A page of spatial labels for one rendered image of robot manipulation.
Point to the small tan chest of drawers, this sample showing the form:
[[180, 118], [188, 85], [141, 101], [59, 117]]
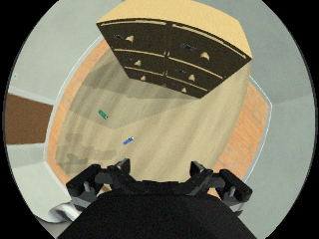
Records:
[[184, 13]]

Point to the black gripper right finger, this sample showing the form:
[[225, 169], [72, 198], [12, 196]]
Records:
[[232, 191]]

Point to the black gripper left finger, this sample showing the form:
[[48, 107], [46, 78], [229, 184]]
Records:
[[82, 187]]

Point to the dark brown drawer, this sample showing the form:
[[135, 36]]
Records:
[[187, 72], [184, 87], [206, 51], [142, 35], [141, 60], [145, 76]]

